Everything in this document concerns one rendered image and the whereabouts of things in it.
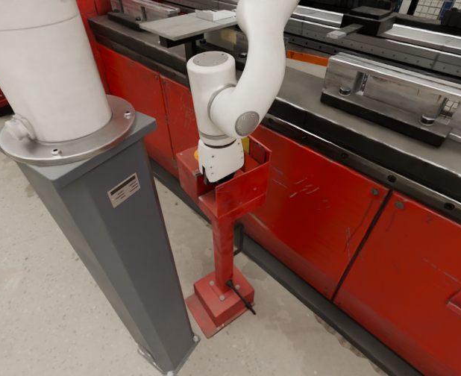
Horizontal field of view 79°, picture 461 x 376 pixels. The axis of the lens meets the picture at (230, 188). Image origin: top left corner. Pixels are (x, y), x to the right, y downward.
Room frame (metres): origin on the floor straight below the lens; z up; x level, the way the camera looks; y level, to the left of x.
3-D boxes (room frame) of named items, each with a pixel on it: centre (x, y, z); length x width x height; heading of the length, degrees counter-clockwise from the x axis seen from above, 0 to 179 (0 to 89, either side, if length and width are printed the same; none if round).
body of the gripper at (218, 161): (0.51, 0.02, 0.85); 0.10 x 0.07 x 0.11; 125
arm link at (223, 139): (0.51, 0.02, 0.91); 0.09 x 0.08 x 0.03; 125
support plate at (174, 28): (1.00, 0.12, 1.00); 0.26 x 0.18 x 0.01; 134
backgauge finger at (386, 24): (0.93, -0.37, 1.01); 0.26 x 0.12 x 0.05; 134
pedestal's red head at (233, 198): (0.57, 0.02, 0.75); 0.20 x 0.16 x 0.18; 36
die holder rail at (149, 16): (1.49, 0.40, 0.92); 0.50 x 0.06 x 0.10; 44
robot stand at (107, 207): (0.38, 0.24, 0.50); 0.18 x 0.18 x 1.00; 56
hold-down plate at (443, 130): (0.63, -0.36, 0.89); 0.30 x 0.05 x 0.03; 44
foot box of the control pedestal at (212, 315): (0.55, 0.05, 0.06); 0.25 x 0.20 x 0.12; 126
